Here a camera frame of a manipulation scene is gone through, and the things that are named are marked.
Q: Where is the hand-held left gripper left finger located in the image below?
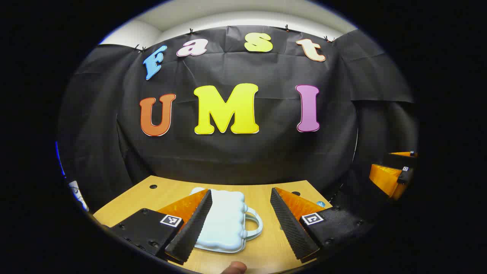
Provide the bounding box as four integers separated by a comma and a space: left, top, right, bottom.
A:
108, 189, 213, 266

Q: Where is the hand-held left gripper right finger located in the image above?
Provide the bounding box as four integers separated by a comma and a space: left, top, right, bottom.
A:
270, 187, 375, 264

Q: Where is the white suitcase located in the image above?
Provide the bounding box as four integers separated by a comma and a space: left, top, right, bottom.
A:
189, 187, 264, 254

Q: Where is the black backdrop cloth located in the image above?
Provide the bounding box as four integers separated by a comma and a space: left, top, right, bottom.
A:
57, 25, 419, 213

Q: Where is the white side desk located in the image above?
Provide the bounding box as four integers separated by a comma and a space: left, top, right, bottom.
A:
68, 181, 90, 212

